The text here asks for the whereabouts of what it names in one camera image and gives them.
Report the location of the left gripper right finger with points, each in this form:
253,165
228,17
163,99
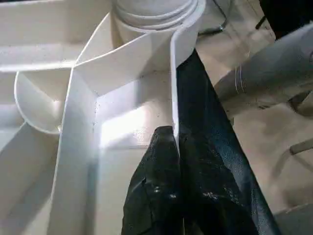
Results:
212,195

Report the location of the white plastic table leg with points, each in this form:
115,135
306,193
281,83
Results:
151,9

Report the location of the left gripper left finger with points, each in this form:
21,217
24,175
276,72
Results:
156,191

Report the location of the black table mat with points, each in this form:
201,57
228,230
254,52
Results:
207,98

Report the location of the white plastic table top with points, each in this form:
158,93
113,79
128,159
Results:
49,36

